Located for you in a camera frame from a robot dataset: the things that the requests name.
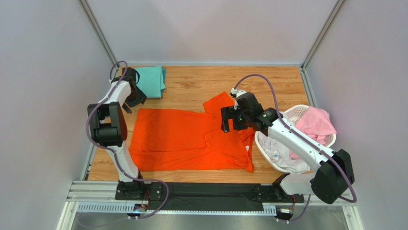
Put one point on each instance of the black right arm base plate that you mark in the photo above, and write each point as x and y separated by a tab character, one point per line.
273	193

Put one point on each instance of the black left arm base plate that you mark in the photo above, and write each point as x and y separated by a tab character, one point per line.
140	190

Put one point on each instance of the folded teal t-shirt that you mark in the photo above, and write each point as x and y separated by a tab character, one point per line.
152	81

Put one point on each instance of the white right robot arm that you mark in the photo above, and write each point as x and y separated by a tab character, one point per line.
332	173

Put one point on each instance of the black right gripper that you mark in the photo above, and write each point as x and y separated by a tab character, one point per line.
230	118

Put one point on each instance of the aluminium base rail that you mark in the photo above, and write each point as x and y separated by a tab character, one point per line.
99	196

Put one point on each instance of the white t-shirt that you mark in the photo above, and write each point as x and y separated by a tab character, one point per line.
277	153

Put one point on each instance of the orange t-shirt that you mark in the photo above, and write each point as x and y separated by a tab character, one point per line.
172	139

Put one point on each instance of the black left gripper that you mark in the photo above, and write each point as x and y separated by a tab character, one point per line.
141	97

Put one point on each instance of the white laundry basket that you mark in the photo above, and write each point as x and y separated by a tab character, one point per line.
291	116

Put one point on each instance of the pink t-shirt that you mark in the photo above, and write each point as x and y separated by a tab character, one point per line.
316	124

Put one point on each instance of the black cloth mat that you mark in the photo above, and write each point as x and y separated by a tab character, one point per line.
211	197

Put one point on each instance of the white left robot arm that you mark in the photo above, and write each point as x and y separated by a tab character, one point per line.
106	128

